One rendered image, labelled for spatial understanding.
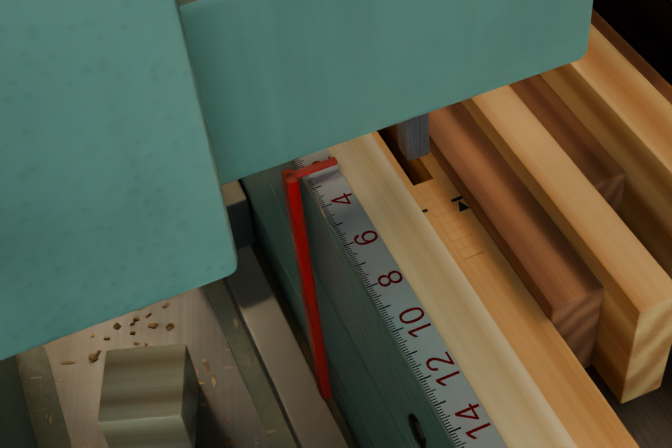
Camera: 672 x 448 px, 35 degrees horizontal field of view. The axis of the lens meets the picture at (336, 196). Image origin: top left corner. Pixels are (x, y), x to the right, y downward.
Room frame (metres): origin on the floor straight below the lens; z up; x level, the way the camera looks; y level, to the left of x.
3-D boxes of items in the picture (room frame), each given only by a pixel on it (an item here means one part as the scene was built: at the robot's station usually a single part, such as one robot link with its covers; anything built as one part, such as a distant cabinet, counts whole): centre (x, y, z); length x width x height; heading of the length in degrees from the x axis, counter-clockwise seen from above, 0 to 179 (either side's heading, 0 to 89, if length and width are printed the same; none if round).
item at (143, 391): (0.28, 0.10, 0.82); 0.04 x 0.04 x 0.03; 87
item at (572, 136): (0.33, -0.07, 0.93); 0.16 x 0.02 x 0.05; 18
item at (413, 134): (0.28, -0.03, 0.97); 0.01 x 0.01 x 0.05; 18
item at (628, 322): (0.29, -0.07, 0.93); 0.20 x 0.02 x 0.06; 18
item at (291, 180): (0.27, 0.01, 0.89); 0.02 x 0.01 x 0.14; 108
